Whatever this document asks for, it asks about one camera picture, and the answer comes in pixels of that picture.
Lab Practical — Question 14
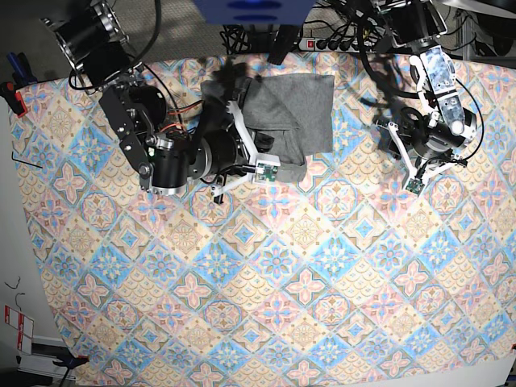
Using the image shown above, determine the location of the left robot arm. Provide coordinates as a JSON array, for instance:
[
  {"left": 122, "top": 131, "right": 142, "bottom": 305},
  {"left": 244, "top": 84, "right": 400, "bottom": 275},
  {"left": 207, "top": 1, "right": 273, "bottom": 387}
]
[{"left": 356, "top": 1, "right": 485, "bottom": 195}]

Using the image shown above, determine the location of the red black clamp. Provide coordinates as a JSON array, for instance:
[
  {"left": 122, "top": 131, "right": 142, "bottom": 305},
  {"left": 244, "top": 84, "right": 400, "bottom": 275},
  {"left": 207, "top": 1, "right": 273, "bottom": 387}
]
[{"left": 0, "top": 82, "right": 27, "bottom": 118}]

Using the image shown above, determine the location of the blue clamp lower left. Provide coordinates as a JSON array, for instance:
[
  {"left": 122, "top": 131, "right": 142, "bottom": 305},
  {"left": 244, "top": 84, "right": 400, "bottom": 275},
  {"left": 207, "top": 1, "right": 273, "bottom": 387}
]
[{"left": 52, "top": 355, "right": 89, "bottom": 387}]

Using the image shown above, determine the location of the red white label sheet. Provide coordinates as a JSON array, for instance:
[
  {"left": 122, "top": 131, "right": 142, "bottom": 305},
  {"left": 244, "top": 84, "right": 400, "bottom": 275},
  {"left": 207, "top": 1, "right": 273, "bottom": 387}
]
[{"left": 4, "top": 305, "right": 35, "bottom": 355}]

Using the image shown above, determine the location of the grey T-shirt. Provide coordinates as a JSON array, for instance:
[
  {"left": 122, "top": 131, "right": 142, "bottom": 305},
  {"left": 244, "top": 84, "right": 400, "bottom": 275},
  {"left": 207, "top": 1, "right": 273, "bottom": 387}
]
[{"left": 200, "top": 73, "right": 335, "bottom": 183}]

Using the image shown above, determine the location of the patterned colourful tablecloth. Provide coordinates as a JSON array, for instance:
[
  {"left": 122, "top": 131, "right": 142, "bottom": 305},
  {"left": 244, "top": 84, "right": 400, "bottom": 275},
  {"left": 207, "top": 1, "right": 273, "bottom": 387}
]
[{"left": 10, "top": 53, "right": 515, "bottom": 386}]

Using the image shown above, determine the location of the blue clamp upper left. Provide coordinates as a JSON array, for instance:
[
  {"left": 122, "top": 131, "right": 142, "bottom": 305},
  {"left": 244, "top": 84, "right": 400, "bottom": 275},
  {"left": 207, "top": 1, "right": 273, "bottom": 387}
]
[{"left": 6, "top": 52, "right": 37, "bottom": 87}]

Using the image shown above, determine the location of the blue clamp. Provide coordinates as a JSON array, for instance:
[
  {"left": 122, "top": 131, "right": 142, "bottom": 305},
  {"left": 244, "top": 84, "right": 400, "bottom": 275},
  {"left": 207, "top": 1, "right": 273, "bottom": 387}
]
[
  {"left": 6, "top": 52, "right": 37, "bottom": 87},
  {"left": 52, "top": 355, "right": 89, "bottom": 387}
]

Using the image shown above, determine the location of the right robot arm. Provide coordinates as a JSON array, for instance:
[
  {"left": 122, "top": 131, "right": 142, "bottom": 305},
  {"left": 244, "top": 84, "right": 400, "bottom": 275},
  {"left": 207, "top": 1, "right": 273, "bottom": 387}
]
[{"left": 43, "top": 1, "right": 281, "bottom": 203}]

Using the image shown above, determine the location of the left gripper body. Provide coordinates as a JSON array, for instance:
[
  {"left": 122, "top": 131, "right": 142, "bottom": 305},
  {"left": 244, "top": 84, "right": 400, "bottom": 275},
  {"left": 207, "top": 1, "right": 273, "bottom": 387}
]
[{"left": 377, "top": 106, "right": 468, "bottom": 196}]

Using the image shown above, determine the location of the white power strip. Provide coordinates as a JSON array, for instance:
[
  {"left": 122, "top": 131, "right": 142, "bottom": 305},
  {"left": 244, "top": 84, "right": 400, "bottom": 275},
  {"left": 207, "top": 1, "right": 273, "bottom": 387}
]
[{"left": 298, "top": 37, "right": 359, "bottom": 53}]

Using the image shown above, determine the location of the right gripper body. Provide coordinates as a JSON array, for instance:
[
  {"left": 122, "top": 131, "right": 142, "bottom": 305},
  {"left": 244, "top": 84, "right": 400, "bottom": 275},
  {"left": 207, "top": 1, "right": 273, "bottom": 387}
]
[{"left": 197, "top": 101, "right": 281, "bottom": 204}]

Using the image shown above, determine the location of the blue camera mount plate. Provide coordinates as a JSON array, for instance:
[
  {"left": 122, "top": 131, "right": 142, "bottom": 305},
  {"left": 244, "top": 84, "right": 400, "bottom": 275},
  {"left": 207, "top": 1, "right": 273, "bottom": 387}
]
[{"left": 193, "top": 0, "right": 315, "bottom": 25}]

